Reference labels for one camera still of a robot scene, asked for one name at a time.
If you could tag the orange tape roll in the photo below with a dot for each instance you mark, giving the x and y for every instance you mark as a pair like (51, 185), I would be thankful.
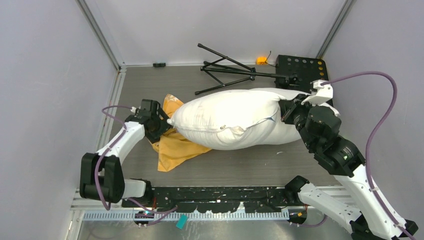
(261, 60)

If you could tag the teal tape piece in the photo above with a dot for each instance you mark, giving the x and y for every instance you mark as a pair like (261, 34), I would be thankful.
(182, 221)

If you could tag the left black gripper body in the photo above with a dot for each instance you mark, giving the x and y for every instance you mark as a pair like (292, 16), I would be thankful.
(160, 126)

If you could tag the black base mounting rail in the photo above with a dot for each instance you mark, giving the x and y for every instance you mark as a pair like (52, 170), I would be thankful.
(227, 199)

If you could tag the white slotted cable duct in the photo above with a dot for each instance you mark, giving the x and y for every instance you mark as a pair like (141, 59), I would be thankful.
(134, 215)

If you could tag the black perforated metal plate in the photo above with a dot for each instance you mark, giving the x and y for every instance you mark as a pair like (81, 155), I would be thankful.
(299, 73)

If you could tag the black folded tripod stand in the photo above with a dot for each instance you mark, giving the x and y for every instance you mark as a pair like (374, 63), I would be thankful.
(250, 72)

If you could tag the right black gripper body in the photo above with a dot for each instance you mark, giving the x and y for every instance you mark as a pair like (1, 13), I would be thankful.
(296, 113)

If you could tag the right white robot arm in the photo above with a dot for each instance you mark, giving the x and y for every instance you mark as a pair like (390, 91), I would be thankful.
(372, 217)

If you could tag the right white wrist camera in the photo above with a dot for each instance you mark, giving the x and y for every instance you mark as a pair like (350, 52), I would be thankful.
(324, 93)

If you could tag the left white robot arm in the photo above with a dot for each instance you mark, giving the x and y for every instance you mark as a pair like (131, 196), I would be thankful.
(101, 174)

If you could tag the yellow printed pillowcase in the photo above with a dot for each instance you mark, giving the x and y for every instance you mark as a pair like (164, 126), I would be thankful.
(174, 149)

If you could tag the white pillow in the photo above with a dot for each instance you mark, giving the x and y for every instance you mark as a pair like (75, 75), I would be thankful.
(236, 119)

